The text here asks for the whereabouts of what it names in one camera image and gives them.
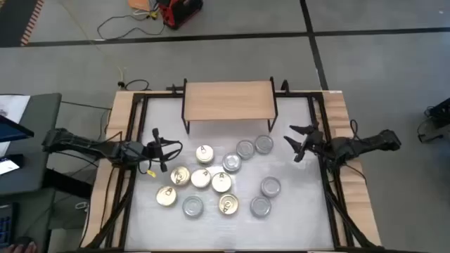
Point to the orange folder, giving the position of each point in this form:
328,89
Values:
139,4

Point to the black desk support beam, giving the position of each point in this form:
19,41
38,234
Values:
67,182

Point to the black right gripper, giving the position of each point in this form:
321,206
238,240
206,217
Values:
318,145

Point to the black mat orange striped edge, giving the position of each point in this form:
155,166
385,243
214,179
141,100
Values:
14,21

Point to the white work surface sheet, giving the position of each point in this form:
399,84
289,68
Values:
175,228

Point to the grey desk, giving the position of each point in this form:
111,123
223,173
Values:
42,116

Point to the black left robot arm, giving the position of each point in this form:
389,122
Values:
88,144

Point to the dark computer mouse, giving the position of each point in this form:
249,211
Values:
22,240

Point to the wooden shelf black metal legs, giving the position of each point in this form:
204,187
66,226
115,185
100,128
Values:
228,102

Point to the person's hand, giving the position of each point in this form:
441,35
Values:
17,248

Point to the light tuna can green label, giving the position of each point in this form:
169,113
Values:
270,186
260,206
264,144
231,162
193,206
245,149

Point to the black floor equipment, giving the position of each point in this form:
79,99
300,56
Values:
439,116

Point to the dark keyboard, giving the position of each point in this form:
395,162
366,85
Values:
6,225

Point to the white paper sheet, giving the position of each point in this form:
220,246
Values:
15,105

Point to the black metal table frame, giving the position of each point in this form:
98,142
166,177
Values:
299,95

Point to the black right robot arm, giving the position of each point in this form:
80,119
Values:
369,143

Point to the red black equipment case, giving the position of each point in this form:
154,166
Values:
179,12

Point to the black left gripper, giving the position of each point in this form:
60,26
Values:
154,147

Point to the monitor with blue screen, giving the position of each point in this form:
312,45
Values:
12,131

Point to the grey side table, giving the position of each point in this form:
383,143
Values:
35,218

